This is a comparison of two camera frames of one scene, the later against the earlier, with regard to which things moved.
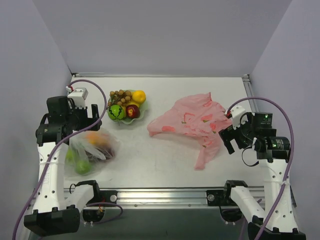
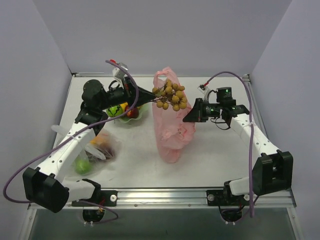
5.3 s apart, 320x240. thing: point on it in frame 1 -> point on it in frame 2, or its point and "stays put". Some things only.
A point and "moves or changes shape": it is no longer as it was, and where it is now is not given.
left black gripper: x=92 y=122 -> x=132 y=92
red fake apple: x=132 y=111 stays put
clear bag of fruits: x=91 y=152 stays put
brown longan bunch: x=119 y=98 moves or changes shape
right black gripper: x=227 y=135 -> x=198 y=110
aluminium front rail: x=167 y=198 stays put
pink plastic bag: x=198 y=118 -> x=170 y=109
